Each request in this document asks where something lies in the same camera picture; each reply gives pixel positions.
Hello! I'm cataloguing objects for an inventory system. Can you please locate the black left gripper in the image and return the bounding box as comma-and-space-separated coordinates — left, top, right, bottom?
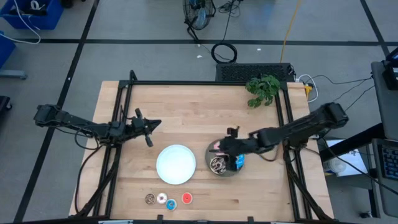
126, 108, 162, 148

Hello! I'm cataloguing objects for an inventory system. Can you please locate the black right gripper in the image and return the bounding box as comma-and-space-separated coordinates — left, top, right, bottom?
208, 126, 265, 172

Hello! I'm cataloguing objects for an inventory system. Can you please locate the large pink donut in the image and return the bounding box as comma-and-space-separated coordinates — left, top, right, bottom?
213, 140, 230, 156

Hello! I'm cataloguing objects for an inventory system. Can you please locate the large chocolate sprinkled donut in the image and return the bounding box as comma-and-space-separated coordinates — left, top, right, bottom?
210, 156, 228, 175

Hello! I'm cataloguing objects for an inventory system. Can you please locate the small blue donut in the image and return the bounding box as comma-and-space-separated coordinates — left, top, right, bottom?
165, 198, 178, 212

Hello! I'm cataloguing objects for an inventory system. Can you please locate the grey round plate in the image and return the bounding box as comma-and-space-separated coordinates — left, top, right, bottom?
205, 136, 249, 177

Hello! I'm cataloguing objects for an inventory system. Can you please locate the white round plate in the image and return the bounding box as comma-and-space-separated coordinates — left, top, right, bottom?
155, 144, 197, 185

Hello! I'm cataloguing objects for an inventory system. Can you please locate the green leafy plant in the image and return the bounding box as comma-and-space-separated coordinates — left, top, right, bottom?
245, 74, 281, 109

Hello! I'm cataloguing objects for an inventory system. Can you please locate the black computer case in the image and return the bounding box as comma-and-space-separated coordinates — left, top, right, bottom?
215, 63, 296, 83

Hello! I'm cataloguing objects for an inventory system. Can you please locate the black floor fan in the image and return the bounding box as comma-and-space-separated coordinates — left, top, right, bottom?
182, 0, 216, 41

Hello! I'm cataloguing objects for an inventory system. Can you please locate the white paper sheet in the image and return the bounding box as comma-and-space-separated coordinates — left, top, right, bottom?
323, 139, 369, 177

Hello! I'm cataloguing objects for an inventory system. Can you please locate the blue plastic bin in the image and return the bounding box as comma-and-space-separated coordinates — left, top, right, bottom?
0, 30, 16, 69
0, 0, 64, 31

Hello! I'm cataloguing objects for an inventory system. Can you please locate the black keyboard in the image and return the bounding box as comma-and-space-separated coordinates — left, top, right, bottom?
381, 143, 398, 181

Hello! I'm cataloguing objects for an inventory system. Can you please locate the black metal rig frame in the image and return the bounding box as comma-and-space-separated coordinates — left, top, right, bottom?
74, 70, 335, 224

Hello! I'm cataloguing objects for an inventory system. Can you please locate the coiled black cable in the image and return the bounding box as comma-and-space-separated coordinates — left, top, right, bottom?
211, 42, 238, 64

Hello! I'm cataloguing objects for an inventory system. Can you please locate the white power cable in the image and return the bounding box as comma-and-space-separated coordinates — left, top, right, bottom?
297, 73, 320, 103

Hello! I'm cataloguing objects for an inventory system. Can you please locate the black hanging cable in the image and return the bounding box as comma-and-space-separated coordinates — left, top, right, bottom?
217, 0, 242, 44

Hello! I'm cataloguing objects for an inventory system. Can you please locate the yellow hanging cable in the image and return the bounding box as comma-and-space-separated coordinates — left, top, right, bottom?
279, 0, 303, 63

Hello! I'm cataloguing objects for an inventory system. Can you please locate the white floor cable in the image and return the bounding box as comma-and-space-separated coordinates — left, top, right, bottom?
0, 0, 42, 45

